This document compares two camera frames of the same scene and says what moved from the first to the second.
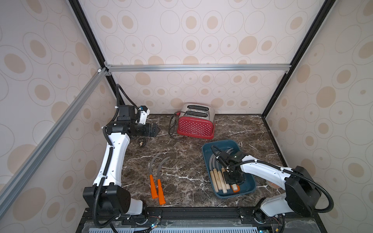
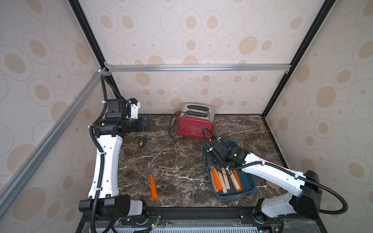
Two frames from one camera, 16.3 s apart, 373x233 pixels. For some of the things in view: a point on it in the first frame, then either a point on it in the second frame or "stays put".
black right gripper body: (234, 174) to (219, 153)
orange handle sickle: (154, 193) stays put
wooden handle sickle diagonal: (224, 188) stays put
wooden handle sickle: (212, 175) stays put
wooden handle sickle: (223, 170) stays put
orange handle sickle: (161, 199) to (218, 184)
